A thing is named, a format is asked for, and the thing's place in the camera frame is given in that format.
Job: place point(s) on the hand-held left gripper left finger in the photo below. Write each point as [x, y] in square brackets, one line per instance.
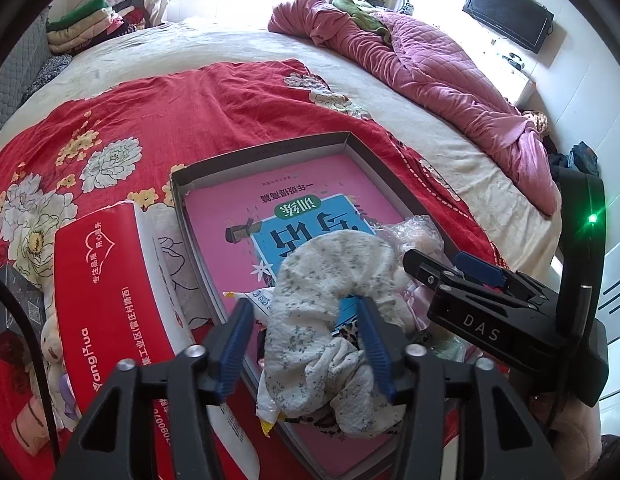
[234, 342]

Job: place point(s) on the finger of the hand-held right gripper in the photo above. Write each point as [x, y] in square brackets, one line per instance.
[477, 265]
[430, 272]

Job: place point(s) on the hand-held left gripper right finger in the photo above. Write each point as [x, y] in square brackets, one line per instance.
[376, 347]

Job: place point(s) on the pink ribbon plush toy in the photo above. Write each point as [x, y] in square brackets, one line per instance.
[415, 300]

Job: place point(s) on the leopard print cloth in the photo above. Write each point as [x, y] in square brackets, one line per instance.
[347, 334]

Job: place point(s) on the clear plastic bag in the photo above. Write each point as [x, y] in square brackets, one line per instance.
[420, 232]

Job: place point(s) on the yellow and white snack packet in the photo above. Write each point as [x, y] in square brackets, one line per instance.
[255, 302]

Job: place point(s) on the white speckled fabric cloth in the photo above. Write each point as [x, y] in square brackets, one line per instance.
[330, 260]

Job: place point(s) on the grey shallow cardboard box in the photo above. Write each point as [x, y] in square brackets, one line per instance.
[270, 150]

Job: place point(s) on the person's right forearm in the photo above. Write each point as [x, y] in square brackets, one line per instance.
[570, 435]

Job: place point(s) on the pink soft item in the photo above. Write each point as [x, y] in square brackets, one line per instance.
[27, 427]

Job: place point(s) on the pink and blue book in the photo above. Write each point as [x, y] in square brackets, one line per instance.
[214, 240]

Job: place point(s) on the white appliance with black marks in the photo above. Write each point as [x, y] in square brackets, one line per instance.
[615, 270]

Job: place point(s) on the pile of blue jeans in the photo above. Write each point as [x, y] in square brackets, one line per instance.
[585, 157]

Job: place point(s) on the floral patterned cloth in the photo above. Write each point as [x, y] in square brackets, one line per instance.
[537, 121]

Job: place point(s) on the red and white carton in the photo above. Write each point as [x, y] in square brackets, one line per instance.
[89, 270]

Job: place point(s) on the cream plush toy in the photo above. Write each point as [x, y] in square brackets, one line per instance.
[52, 340]

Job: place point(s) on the white cabinet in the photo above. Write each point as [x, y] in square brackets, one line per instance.
[510, 85]

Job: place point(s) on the pink quilted duvet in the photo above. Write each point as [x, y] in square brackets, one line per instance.
[430, 75]

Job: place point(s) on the red floral blanket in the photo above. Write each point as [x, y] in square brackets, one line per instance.
[164, 110]

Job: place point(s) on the black flat screen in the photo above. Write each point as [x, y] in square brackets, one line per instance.
[507, 12]

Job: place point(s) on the green cloth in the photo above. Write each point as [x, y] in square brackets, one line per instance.
[355, 7]

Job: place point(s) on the beige bed sheet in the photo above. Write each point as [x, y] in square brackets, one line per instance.
[214, 40]

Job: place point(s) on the dark patterned pillow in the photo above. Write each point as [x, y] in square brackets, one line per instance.
[47, 77]

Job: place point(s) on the grey quilted headboard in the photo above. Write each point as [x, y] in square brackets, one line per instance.
[14, 75]

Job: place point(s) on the stack of folded clothes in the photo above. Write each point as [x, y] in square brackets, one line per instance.
[79, 20]

